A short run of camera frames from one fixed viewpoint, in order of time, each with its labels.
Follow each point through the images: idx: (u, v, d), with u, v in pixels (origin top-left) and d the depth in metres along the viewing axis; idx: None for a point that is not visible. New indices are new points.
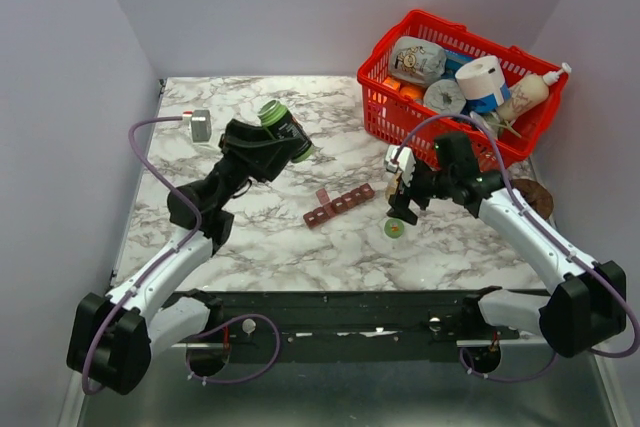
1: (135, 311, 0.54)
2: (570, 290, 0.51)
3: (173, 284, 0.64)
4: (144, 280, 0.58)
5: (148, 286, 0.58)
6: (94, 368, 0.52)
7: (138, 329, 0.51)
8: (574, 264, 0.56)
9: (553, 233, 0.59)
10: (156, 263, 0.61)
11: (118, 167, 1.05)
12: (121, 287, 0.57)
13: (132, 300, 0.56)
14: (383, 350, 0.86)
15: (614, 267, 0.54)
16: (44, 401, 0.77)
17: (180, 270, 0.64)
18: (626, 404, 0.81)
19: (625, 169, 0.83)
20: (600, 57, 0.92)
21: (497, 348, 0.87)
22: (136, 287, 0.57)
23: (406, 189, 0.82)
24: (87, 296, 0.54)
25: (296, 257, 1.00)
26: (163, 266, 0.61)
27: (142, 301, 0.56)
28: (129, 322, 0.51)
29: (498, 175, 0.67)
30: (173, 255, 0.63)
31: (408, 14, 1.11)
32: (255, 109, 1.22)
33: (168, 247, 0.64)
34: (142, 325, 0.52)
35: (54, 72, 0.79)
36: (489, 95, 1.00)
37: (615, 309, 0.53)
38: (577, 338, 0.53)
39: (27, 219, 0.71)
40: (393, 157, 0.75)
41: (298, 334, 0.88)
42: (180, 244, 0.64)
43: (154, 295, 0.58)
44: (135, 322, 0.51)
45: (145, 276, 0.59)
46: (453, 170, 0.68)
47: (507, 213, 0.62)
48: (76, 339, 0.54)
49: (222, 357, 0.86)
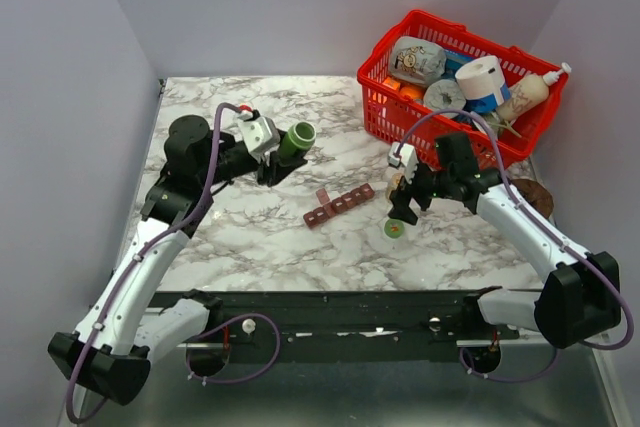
1: (106, 349, 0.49)
2: (562, 279, 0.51)
3: (149, 295, 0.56)
4: (111, 307, 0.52)
5: (116, 313, 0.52)
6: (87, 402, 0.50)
7: (115, 367, 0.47)
8: (567, 254, 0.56)
9: (547, 225, 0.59)
10: (120, 284, 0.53)
11: (118, 168, 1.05)
12: (88, 320, 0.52)
13: (101, 335, 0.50)
14: (384, 350, 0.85)
15: (606, 257, 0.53)
16: (44, 403, 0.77)
17: (151, 280, 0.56)
18: (625, 402, 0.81)
19: (624, 171, 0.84)
20: (599, 59, 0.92)
21: (497, 348, 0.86)
22: (100, 322, 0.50)
23: (408, 186, 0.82)
24: (55, 337, 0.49)
25: (297, 258, 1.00)
26: (128, 285, 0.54)
27: (111, 336, 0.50)
28: (104, 362, 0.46)
29: (497, 172, 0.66)
30: (137, 268, 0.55)
31: (408, 14, 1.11)
32: (255, 109, 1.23)
33: (131, 257, 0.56)
34: (121, 362, 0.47)
35: (53, 70, 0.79)
36: (489, 95, 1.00)
37: (608, 299, 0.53)
38: (569, 329, 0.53)
39: (27, 220, 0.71)
40: (395, 152, 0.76)
41: (298, 334, 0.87)
42: (143, 253, 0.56)
43: (125, 321, 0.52)
44: (108, 362, 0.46)
45: (111, 302, 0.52)
46: (452, 168, 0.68)
47: (503, 207, 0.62)
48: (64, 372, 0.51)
49: (222, 357, 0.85)
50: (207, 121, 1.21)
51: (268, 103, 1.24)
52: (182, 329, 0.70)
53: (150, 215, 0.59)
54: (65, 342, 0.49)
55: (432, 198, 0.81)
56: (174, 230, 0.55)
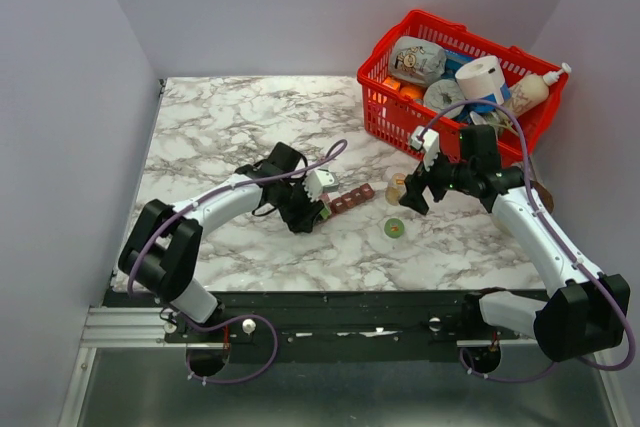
1: (193, 219, 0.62)
2: (569, 297, 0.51)
3: (226, 214, 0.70)
4: (204, 201, 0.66)
5: (207, 206, 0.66)
6: (141, 271, 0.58)
7: (194, 237, 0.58)
8: (579, 271, 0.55)
9: (564, 238, 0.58)
10: (216, 191, 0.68)
11: (118, 168, 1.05)
12: (184, 202, 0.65)
13: (192, 212, 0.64)
14: (383, 350, 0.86)
15: (618, 280, 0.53)
16: (45, 403, 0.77)
17: (233, 205, 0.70)
18: (625, 403, 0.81)
19: (625, 170, 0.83)
20: (599, 58, 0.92)
21: (496, 348, 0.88)
22: (197, 203, 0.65)
23: (425, 172, 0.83)
24: (152, 201, 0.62)
25: (297, 258, 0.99)
26: (219, 197, 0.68)
27: (200, 216, 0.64)
28: (188, 229, 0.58)
29: (520, 172, 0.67)
30: (229, 192, 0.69)
31: (408, 14, 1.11)
32: (255, 109, 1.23)
33: (226, 183, 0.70)
34: (198, 237, 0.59)
35: (54, 72, 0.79)
36: (489, 95, 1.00)
37: (612, 321, 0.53)
38: (567, 344, 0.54)
39: (26, 219, 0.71)
40: (419, 135, 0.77)
41: (298, 334, 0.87)
42: (237, 184, 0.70)
43: (209, 215, 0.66)
44: (193, 229, 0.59)
45: (206, 198, 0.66)
46: (475, 162, 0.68)
47: (521, 211, 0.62)
48: (132, 238, 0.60)
49: (222, 357, 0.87)
50: (207, 121, 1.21)
51: (268, 103, 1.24)
52: (191, 300, 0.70)
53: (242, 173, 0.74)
54: (160, 206, 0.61)
55: (447, 190, 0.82)
56: (262, 181, 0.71)
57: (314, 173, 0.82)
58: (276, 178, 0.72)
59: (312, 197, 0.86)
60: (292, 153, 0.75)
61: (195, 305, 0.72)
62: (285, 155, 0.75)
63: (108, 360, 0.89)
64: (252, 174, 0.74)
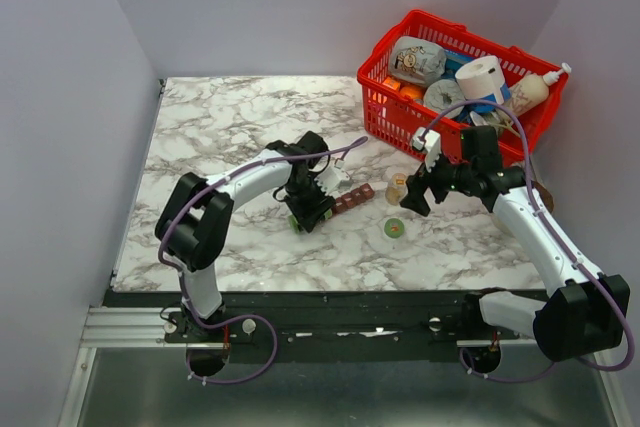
1: (224, 194, 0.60)
2: (568, 297, 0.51)
3: (256, 189, 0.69)
4: (236, 175, 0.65)
5: (238, 181, 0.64)
6: (174, 240, 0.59)
7: (226, 209, 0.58)
8: (579, 271, 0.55)
9: (564, 237, 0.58)
10: (247, 166, 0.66)
11: (118, 168, 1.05)
12: (217, 175, 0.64)
13: (225, 186, 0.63)
14: (383, 350, 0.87)
15: (618, 281, 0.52)
16: (44, 402, 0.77)
17: (263, 181, 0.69)
18: (625, 404, 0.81)
19: (625, 169, 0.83)
20: (600, 58, 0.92)
21: (497, 348, 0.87)
22: (229, 178, 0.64)
23: (426, 174, 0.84)
24: (187, 173, 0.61)
25: (297, 258, 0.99)
26: (251, 172, 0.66)
27: (232, 191, 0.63)
28: (219, 202, 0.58)
29: (520, 172, 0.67)
30: (260, 167, 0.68)
31: (409, 14, 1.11)
32: (255, 109, 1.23)
33: (257, 159, 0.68)
34: (229, 208, 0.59)
35: (54, 73, 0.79)
36: (489, 95, 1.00)
37: (612, 321, 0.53)
38: (566, 344, 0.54)
39: (26, 219, 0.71)
40: (420, 136, 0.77)
41: (298, 334, 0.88)
42: (267, 160, 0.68)
43: (241, 190, 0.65)
44: (224, 202, 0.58)
45: (237, 173, 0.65)
46: (475, 162, 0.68)
47: (521, 211, 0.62)
48: (168, 208, 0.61)
49: (222, 357, 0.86)
50: (207, 121, 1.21)
51: (268, 103, 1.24)
52: (200, 290, 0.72)
53: (273, 148, 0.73)
54: (195, 179, 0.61)
55: (448, 191, 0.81)
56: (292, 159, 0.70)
57: (332, 171, 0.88)
58: (303, 157, 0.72)
59: (325, 191, 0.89)
60: (321, 143, 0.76)
61: (203, 294, 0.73)
62: (312, 141, 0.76)
63: (108, 360, 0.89)
64: (283, 151, 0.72)
